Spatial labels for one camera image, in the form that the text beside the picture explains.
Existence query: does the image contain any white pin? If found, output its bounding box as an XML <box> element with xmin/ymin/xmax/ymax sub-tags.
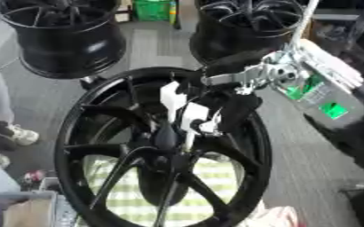
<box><xmin>158</xmin><ymin>82</ymin><xmax>188</xmax><ymax>120</ymax></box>
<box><xmin>180</xmin><ymin>102</ymin><xmax>212</xmax><ymax>153</ymax></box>

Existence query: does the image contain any black spoked wheel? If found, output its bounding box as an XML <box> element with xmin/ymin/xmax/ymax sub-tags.
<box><xmin>51</xmin><ymin>67</ymin><xmax>274</xmax><ymax>227</ymax></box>

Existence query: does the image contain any black wheel rim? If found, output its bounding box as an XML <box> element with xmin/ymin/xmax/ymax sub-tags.
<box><xmin>188</xmin><ymin>0</ymin><xmax>318</xmax><ymax>67</ymax></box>
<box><xmin>0</xmin><ymin>0</ymin><xmax>130</xmax><ymax>80</ymax></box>

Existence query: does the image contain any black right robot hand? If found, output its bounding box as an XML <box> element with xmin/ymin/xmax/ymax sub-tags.
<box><xmin>186</xmin><ymin>48</ymin><xmax>275</xmax><ymax>137</ymax></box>

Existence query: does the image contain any tan cardboard piece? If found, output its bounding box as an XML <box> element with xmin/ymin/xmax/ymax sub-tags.
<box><xmin>2</xmin><ymin>199</ymin><xmax>55</xmax><ymax>227</ymax></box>

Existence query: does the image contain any green crate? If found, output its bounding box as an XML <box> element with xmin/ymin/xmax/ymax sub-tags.
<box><xmin>132</xmin><ymin>0</ymin><xmax>175</xmax><ymax>22</ymax></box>

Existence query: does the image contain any pink white plastic bag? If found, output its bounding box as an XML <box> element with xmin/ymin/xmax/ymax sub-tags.
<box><xmin>239</xmin><ymin>203</ymin><xmax>306</xmax><ymax>227</ymax></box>

